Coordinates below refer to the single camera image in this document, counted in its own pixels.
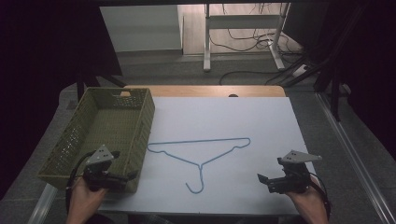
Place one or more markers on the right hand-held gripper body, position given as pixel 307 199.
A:
pixel 292 180

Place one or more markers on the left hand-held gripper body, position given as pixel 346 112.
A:
pixel 99 155

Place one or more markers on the olive green plastic basket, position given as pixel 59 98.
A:
pixel 115 127

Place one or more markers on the person's right hand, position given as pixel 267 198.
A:
pixel 306 200

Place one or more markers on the person's left hand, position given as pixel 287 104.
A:
pixel 84 199

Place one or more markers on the white table mat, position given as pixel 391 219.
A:
pixel 230 118

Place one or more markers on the black metal stand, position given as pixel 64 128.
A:
pixel 336 93
pixel 80 84

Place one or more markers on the small black table knob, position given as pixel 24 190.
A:
pixel 233 95

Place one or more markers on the dark curtain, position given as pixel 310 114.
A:
pixel 376 62
pixel 40 62

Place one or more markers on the white cabinet panel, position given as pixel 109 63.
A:
pixel 140 28

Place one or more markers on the metal floor rail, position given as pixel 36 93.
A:
pixel 42 205
pixel 358 155

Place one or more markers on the white metal desk frame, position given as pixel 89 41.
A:
pixel 243 21

